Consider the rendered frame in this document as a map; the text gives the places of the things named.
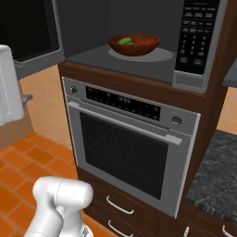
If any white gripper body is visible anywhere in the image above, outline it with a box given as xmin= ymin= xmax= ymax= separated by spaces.
xmin=0 ymin=44 xmax=25 ymax=126

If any microwave door with dark window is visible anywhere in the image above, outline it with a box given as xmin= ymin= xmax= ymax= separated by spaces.
xmin=0 ymin=0 xmax=66 ymax=81

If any oven door with dark glass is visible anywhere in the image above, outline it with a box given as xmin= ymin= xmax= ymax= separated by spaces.
xmin=66 ymin=97 xmax=199 ymax=219

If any green avocado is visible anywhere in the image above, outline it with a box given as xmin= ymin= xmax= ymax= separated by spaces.
xmin=118 ymin=37 xmax=135 ymax=46

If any brown wooden bowl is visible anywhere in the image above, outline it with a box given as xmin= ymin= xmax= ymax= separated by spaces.
xmin=107 ymin=33 xmax=161 ymax=57

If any grey microwave turntable plate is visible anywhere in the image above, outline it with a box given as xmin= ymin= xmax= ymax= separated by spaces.
xmin=107 ymin=45 xmax=175 ymax=64

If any silver microwave oven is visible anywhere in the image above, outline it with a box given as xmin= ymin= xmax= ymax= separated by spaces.
xmin=50 ymin=0 xmax=230 ymax=94

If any stainless steel built-in oven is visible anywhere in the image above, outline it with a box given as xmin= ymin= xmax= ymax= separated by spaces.
xmin=61 ymin=76 xmax=202 ymax=219

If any dark wood drawer front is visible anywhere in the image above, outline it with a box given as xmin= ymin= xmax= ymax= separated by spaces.
xmin=86 ymin=179 xmax=163 ymax=231
xmin=82 ymin=205 xmax=161 ymax=237

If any dark wood cabinet housing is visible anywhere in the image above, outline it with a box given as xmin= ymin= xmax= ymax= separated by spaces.
xmin=57 ymin=0 xmax=237 ymax=237

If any dark wood base cupboard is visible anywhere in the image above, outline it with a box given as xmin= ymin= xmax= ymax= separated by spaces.
xmin=179 ymin=202 xmax=237 ymax=237

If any silver oven door handle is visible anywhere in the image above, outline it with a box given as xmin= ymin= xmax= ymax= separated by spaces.
xmin=67 ymin=100 xmax=184 ymax=146

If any curved silver drawer handle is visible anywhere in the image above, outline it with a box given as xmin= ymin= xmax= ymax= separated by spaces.
xmin=107 ymin=218 xmax=134 ymax=237
xmin=106 ymin=194 xmax=135 ymax=216

